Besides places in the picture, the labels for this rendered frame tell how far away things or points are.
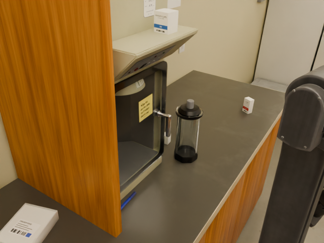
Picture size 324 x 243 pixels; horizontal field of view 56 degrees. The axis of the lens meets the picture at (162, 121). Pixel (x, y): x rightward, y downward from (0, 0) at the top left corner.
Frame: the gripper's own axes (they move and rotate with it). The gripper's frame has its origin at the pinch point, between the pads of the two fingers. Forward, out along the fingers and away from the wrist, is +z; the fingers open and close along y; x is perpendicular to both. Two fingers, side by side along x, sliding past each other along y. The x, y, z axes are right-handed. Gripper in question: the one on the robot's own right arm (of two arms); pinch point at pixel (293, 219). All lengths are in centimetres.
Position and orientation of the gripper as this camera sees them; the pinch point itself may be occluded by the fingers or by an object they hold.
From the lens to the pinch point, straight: 109.5
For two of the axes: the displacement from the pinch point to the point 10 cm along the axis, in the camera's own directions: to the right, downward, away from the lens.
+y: -7.3, 3.3, -6.0
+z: -3.3, 6.0, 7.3
